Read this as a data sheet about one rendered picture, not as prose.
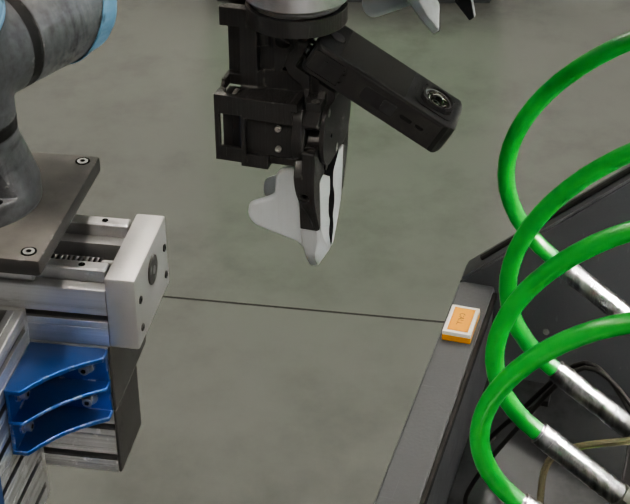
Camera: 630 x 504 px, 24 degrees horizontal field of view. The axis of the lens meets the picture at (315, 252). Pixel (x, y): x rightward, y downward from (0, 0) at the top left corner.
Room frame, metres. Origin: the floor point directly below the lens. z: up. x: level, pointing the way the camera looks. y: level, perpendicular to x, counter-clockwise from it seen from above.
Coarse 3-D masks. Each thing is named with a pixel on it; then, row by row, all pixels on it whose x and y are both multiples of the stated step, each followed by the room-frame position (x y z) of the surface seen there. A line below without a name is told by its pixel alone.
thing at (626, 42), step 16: (608, 48) 0.99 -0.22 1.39; (624, 48) 0.98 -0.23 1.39; (576, 64) 0.99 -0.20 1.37; (592, 64) 0.99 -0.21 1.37; (560, 80) 1.00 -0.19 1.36; (576, 80) 1.00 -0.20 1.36; (544, 96) 1.00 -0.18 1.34; (528, 112) 1.00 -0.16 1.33; (512, 128) 1.01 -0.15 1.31; (528, 128) 1.01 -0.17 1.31; (512, 144) 1.01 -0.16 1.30; (512, 160) 1.01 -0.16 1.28; (512, 176) 1.01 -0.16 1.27; (512, 192) 1.01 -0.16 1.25; (512, 208) 1.00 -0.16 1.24; (512, 224) 1.01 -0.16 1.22; (544, 240) 1.00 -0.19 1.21; (544, 256) 1.00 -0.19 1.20
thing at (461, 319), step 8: (456, 312) 1.25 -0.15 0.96; (464, 312) 1.25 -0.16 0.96; (472, 312) 1.25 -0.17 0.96; (456, 320) 1.24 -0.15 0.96; (464, 320) 1.24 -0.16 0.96; (448, 328) 1.22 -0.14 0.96; (456, 328) 1.22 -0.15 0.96; (464, 328) 1.22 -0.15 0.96; (448, 336) 1.22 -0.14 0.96; (456, 336) 1.22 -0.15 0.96; (472, 336) 1.22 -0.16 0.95
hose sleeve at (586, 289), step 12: (564, 276) 0.99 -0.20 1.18; (576, 276) 0.99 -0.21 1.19; (588, 276) 0.99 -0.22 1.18; (576, 288) 0.99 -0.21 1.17; (588, 288) 0.98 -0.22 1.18; (600, 288) 0.98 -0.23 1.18; (600, 300) 0.98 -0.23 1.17; (612, 300) 0.98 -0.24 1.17; (612, 312) 0.98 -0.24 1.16; (624, 312) 0.98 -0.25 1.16
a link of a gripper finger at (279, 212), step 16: (288, 176) 0.91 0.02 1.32; (288, 192) 0.91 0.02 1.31; (320, 192) 0.90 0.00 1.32; (256, 208) 0.92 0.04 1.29; (272, 208) 0.92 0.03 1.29; (288, 208) 0.92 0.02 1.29; (320, 208) 0.90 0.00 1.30; (272, 224) 0.92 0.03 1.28; (288, 224) 0.92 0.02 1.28; (304, 240) 0.91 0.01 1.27; (320, 240) 0.91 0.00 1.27; (320, 256) 0.92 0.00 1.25
